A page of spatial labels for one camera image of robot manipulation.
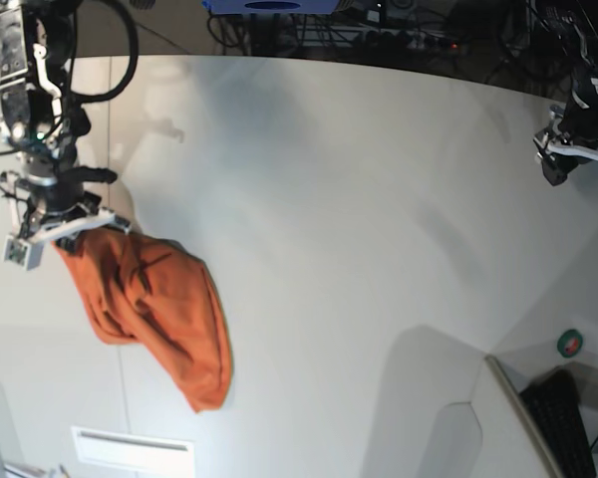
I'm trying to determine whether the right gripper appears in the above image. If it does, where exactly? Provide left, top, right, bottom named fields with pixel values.
left=0, top=161, right=132, bottom=271

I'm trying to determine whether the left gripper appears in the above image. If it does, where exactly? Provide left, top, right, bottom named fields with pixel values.
left=533, top=104, right=598, bottom=186

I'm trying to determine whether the orange t-shirt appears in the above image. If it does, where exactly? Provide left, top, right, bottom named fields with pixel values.
left=56, top=228, right=233, bottom=412

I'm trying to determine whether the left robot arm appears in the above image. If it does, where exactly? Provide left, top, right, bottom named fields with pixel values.
left=533, top=1, right=598, bottom=186

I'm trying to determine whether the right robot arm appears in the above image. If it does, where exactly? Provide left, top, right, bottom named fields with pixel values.
left=0, top=1, right=139, bottom=271

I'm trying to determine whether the green tape roll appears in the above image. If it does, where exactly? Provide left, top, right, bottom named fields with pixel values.
left=556, top=329, right=584, bottom=359

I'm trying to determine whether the black keyboard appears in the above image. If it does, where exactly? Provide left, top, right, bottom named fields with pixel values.
left=520, top=368, right=597, bottom=478

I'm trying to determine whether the blue box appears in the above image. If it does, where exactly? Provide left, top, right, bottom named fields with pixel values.
left=201, top=0, right=348, bottom=15

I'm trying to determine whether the white partition board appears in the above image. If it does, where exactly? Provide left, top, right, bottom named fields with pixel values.
left=472, top=356, right=562, bottom=477

